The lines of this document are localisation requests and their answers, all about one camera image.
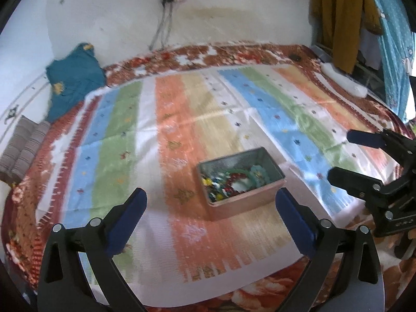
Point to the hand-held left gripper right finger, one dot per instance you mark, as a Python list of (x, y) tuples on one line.
[(295, 221)]

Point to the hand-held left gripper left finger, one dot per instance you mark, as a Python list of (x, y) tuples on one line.
[(126, 227)]

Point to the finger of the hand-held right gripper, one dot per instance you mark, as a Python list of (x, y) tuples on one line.
[(367, 138), (351, 180)]

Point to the metal tin box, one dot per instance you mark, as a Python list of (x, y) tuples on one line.
[(247, 206)]

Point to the green bangle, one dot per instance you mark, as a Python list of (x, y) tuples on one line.
[(242, 171)]

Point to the white bolster pillow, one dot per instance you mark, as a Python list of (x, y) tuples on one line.
[(344, 79)]

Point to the striped patterned mat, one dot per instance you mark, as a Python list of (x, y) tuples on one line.
[(136, 130)]

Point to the blue printed curtain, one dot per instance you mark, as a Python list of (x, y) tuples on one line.
[(395, 39)]

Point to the mustard yellow garment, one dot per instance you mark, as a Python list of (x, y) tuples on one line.
[(341, 13)]

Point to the grey striped folded cloth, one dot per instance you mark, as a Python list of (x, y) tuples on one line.
[(22, 149)]

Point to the teal garment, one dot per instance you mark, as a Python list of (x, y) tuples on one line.
[(74, 78)]

